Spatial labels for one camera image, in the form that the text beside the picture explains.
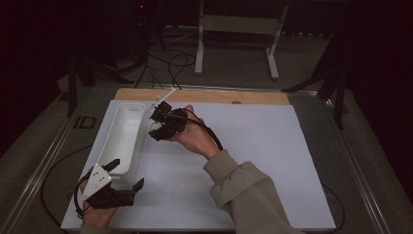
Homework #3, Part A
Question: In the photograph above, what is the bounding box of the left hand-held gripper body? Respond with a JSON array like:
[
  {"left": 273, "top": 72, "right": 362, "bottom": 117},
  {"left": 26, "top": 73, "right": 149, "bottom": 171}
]
[{"left": 80, "top": 164, "right": 136, "bottom": 210}]

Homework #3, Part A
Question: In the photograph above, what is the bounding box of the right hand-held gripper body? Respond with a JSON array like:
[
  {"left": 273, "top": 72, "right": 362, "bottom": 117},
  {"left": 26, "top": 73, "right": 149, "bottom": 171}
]
[{"left": 144, "top": 86, "right": 190, "bottom": 142}]

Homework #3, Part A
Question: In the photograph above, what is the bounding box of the long white plastic bin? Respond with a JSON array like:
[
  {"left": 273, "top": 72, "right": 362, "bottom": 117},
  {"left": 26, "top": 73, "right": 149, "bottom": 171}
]
[{"left": 96, "top": 102, "right": 147, "bottom": 183}]

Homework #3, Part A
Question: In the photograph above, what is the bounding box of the person's right hand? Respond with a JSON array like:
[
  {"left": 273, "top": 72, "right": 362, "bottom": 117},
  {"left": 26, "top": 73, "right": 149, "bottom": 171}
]
[{"left": 169, "top": 103, "right": 222, "bottom": 161}]

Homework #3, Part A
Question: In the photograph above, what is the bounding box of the person's left hand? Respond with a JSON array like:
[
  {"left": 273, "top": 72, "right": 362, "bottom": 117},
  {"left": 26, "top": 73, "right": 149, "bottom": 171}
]
[{"left": 78, "top": 178, "right": 119, "bottom": 230}]

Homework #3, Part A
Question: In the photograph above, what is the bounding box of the white table sheet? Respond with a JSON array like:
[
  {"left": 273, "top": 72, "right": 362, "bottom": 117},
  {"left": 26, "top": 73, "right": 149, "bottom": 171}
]
[{"left": 60, "top": 99, "right": 337, "bottom": 231}]

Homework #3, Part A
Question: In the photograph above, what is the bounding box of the black tripod stand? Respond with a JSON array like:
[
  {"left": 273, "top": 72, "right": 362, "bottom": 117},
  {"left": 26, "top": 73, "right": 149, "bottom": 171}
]
[
  {"left": 281, "top": 32, "right": 351, "bottom": 131},
  {"left": 65, "top": 48, "right": 134, "bottom": 118}
]

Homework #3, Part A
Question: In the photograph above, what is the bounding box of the white metal stand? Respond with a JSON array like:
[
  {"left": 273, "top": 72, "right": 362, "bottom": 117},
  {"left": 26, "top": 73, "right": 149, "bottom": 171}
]
[{"left": 194, "top": 0, "right": 290, "bottom": 81}]

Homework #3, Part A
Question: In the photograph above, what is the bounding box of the left hand-held gripper cable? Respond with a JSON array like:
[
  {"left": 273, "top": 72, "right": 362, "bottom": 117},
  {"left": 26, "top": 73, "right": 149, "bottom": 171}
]
[{"left": 73, "top": 172, "right": 94, "bottom": 219}]

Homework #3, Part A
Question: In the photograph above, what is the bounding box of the hand-held gripper cable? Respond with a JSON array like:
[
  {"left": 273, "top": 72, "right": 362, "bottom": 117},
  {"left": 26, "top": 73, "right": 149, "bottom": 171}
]
[
  {"left": 174, "top": 107, "right": 225, "bottom": 152},
  {"left": 73, "top": 172, "right": 94, "bottom": 219}
]

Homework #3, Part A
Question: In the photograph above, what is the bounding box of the right hand-held gripper cable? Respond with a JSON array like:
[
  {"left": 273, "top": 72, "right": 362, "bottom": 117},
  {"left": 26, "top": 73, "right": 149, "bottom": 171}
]
[{"left": 174, "top": 107, "right": 225, "bottom": 152}]

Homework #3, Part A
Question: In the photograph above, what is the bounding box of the black floor cable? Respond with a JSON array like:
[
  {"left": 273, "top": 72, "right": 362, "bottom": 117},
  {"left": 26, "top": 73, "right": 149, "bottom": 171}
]
[
  {"left": 40, "top": 144, "right": 94, "bottom": 230},
  {"left": 320, "top": 182, "right": 346, "bottom": 234}
]

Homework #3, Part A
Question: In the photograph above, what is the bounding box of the tangle of black cables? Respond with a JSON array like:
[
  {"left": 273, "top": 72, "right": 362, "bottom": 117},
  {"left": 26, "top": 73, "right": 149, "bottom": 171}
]
[{"left": 133, "top": 48, "right": 198, "bottom": 91}]

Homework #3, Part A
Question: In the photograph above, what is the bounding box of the metal floor rail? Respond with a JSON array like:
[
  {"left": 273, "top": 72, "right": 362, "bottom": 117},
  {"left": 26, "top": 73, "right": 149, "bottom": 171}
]
[
  {"left": 135, "top": 82, "right": 319, "bottom": 98},
  {"left": 0, "top": 92, "right": 84, "bottom": 234},
  {"left": 324, "top": 97, "right": 393, "bottom": 234}
]

